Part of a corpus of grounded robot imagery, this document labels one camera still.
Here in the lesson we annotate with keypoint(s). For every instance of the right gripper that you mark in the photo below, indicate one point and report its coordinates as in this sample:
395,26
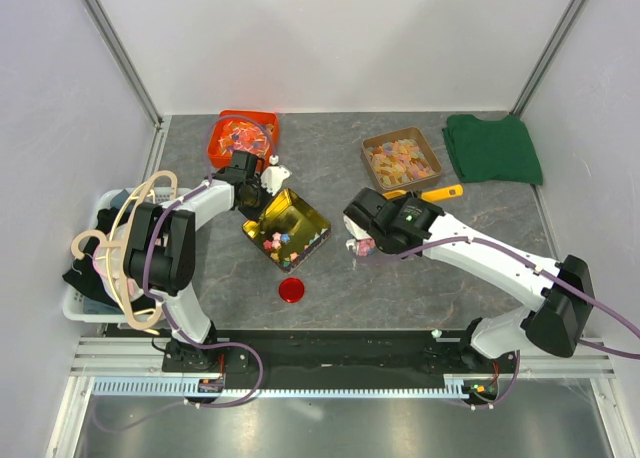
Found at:
402,200

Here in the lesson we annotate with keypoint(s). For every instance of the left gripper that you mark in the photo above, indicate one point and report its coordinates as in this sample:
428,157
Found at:
254,215

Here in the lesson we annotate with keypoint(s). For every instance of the clear glass jar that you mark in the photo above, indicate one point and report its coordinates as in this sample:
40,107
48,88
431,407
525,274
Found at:
361,247

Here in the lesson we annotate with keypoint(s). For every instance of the star candy tin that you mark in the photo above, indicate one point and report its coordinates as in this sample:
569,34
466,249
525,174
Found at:
288,231

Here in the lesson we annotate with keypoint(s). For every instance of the orange candy box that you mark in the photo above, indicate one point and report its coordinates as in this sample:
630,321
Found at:
243,130

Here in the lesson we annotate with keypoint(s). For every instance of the yellow plastic scoop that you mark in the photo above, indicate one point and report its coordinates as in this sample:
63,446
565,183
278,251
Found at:
434,195

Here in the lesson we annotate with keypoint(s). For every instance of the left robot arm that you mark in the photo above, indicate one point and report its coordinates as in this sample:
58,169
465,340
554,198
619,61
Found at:
160,254

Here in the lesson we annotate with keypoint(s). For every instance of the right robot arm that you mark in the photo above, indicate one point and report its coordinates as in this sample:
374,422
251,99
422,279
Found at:
551,316

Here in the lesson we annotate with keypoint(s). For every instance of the brown gummy candy box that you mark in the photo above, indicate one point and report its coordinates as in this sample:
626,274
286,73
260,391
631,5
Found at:
401,160

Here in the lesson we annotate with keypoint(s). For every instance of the red jar lid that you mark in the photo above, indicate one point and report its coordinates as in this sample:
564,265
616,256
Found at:
291,290

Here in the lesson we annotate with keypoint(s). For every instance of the green folded cloth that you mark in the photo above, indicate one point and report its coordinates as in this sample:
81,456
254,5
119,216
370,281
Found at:
491,150

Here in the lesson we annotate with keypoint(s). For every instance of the white laundry basket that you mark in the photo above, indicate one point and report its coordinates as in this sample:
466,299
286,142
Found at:
75,305

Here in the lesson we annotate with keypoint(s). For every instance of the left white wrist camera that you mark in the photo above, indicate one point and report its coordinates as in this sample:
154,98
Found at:
274,175

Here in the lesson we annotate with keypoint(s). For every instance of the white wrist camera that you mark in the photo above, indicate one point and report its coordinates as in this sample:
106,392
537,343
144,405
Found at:
274,175
357,234

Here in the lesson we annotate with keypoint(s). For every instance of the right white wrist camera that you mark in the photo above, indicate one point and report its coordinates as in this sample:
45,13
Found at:
357,234

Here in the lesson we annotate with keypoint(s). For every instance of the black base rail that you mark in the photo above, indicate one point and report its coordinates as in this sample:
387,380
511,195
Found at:
332,350

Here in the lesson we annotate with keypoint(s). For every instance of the white cable duct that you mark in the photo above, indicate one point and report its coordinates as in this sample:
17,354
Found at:
214,388

